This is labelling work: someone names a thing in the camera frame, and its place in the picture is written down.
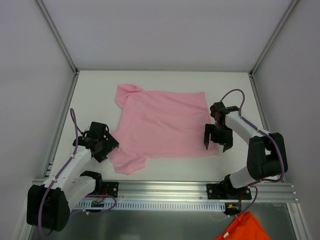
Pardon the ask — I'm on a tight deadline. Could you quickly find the pink t shirt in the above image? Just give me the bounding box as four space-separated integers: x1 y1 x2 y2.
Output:
109 84 220 175

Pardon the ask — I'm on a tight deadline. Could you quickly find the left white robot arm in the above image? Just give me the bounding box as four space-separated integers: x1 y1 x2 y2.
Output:
26 121 119 232

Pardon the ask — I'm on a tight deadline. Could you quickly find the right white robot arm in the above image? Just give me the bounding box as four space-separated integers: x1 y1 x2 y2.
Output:
203 101 288 200

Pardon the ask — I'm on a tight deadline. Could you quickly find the orange t shirt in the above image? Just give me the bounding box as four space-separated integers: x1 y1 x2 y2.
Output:
215 212 271 240

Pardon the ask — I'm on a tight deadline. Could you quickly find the aluminium mounting rail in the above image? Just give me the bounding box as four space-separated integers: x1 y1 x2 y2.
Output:
28 178 297 202

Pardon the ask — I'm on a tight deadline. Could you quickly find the slotted cable duct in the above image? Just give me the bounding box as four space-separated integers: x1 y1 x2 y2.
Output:
74 199 226 212

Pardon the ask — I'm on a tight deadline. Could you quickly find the left aluminium frame post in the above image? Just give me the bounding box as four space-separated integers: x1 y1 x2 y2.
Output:
34 0 78 75

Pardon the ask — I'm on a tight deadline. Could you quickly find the aluminium frame post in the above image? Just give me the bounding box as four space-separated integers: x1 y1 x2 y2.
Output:
34 0 78 75
248 0 300 77

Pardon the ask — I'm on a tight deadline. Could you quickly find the right aluminium frame post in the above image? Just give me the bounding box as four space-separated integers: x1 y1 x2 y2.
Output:
248 0 300 77

